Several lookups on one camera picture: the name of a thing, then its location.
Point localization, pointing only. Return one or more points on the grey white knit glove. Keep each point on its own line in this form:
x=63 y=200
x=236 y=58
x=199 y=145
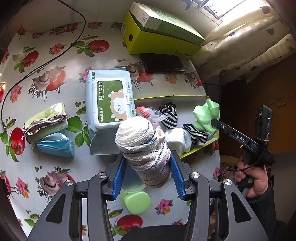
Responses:
x=159 y=132

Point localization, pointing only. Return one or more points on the white green flat box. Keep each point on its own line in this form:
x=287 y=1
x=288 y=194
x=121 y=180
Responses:
x=154 y=20

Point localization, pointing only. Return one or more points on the yellow-green shoebox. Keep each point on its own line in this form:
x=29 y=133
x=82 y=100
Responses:
x=138 y=41

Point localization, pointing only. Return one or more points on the folded light blue cloth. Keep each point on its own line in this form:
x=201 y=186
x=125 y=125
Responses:
x=56 y=144

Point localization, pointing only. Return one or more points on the yellow-green box lid tray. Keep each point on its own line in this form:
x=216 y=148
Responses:
x=185 y=105

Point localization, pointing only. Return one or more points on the green microfiber cloth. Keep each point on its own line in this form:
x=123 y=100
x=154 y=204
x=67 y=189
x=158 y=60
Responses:
x=204 y=114

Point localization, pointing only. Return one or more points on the clear plastic wrapper red print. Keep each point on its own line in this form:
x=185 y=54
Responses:
x=151 y=114

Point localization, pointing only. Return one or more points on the baby wipes pack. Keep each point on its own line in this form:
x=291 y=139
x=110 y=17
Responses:
x=109 y=101

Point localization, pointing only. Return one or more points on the black white striped sock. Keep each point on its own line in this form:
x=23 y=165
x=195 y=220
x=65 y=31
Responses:
x=197 y=136
x=170 y=111

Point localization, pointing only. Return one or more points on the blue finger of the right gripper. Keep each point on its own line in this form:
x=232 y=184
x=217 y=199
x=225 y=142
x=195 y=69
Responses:
x=221 y=126

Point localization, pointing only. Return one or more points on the black binder clip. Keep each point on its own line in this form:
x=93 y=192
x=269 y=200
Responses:
x=6 y=188

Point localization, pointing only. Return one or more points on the cream striped towel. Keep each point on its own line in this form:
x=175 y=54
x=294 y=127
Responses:
x=138 y=143

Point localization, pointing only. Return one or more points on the person's right hand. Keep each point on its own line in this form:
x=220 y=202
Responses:
x=260 y=180

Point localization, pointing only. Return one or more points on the folded green patterned cloths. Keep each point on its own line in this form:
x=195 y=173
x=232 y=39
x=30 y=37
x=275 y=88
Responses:
x=47 y=122

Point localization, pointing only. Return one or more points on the round plastic container lid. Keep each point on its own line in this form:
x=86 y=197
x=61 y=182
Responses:
x=131 y=181

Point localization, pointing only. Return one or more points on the dotted white curtain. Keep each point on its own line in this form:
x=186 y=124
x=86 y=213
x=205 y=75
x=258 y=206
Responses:
x=245 y=46

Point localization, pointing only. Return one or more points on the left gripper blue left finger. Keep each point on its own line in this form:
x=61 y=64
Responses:
x=116 y=173

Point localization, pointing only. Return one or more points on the black phone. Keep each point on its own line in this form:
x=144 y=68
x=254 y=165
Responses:
x=161 y=63

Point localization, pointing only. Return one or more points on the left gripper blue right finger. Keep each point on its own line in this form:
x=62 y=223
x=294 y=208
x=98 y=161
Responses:
x=181 y=175

